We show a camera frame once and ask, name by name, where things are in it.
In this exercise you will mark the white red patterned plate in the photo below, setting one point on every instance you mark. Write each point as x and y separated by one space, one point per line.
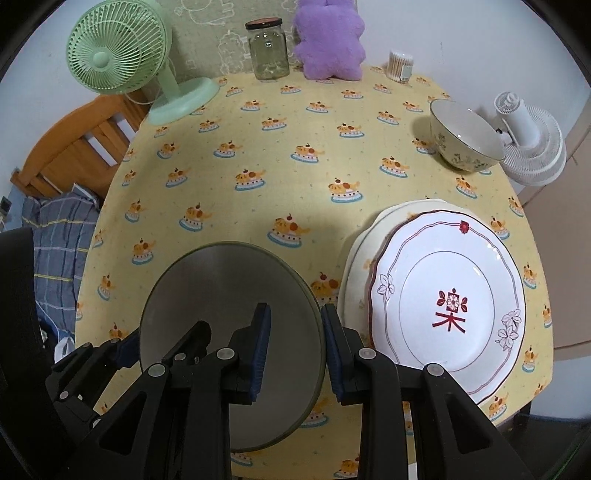
443 277

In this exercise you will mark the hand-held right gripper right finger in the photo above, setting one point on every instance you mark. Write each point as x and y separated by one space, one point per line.
333 355

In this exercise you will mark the white desk fan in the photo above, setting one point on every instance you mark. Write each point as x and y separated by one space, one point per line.
535 152

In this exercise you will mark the purple plush toy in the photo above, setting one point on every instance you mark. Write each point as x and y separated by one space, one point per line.
328 41

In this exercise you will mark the cream yellow floral plate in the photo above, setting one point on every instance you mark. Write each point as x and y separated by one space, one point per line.
362 258

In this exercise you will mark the floral ceramic bowl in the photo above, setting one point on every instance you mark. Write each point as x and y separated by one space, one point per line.
221 286
461 129

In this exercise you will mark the blue plaid cloth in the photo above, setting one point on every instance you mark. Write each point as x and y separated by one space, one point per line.
60 258

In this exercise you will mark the yellow printed tablecloth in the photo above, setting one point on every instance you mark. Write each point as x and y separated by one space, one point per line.
277 161

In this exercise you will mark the pile of clothes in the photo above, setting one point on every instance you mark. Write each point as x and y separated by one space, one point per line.
62 348

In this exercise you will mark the green desk fan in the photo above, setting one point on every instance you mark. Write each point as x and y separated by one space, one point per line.
104 55

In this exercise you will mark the wooden chair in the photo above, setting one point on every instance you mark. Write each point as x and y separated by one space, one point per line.
69 147

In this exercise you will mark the beige door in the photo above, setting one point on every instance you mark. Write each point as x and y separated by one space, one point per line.
568 230

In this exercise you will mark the pale green patterned cloth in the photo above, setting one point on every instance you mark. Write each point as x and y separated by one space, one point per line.
212 37

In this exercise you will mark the cotton swab container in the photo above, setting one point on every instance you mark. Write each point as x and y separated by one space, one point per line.
400 67

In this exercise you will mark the glass jar with dark lid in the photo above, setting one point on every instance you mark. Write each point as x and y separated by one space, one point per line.
268 55

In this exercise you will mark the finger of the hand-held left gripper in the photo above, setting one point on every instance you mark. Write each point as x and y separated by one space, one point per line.
124 351
194 341

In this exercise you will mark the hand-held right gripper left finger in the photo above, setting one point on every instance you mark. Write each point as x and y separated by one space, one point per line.
259 350

